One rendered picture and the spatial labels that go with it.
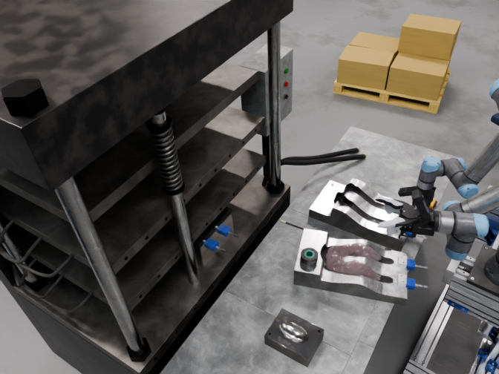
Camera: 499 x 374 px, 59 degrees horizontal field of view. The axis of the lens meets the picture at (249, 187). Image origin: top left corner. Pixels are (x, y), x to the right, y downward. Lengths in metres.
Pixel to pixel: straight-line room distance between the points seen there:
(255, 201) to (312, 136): 1.90
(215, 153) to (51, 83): 0.98
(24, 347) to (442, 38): 4.35
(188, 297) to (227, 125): 0.85
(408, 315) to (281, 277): 1.17
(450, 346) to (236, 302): 1.28
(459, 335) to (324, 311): 1.02
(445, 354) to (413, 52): 3.16
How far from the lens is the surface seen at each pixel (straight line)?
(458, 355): 2.80
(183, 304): 2.14
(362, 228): 2.31
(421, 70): 4.71
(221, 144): 2.11
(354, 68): 4.80
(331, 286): 2.10
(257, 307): 2.07
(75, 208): 1.35
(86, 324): 2.22
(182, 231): 1.89
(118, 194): 1.61
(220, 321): 2.05
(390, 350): 2.95
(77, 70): 1.31
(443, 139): 4.52
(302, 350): 1.90
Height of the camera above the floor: 2.56
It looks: 43 degrees down
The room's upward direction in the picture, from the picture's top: 4 degrees counter-clockwise
